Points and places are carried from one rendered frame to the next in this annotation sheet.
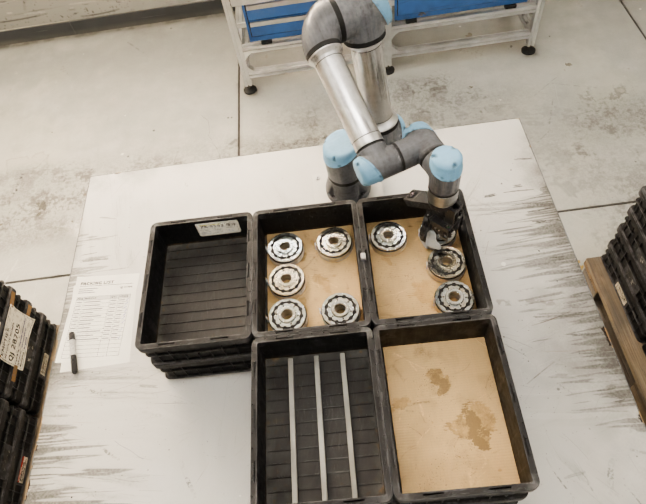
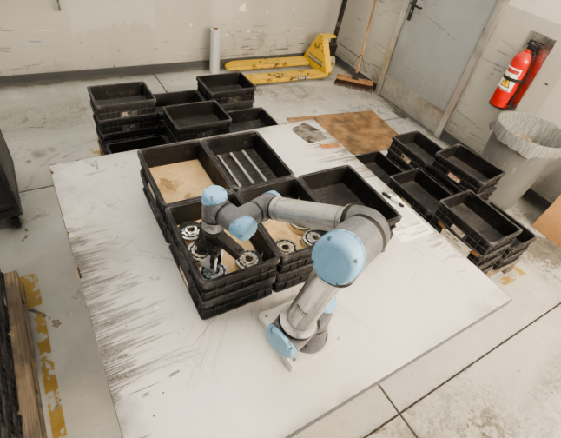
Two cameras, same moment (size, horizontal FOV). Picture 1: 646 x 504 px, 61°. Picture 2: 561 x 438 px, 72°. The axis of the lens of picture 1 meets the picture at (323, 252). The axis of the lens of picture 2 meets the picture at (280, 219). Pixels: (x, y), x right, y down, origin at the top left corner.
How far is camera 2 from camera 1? 180 cm
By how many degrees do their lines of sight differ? 74
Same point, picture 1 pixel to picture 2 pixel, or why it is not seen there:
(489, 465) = (159, 174)
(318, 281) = (282, 230)
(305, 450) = (247, 166)
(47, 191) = not seen: outside the picture
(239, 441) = not seen: hidden behind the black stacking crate
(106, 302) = (403, 224)
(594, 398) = (95, 236)
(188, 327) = (339, 196)
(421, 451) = (193, 173)
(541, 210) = (121, 369)
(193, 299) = not seen: hidden behind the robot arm
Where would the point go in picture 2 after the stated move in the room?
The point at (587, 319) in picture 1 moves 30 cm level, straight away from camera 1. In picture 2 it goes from (91, 280) to (33, 350)
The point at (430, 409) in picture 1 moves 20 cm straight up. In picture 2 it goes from (193, 187) to (192, 149)
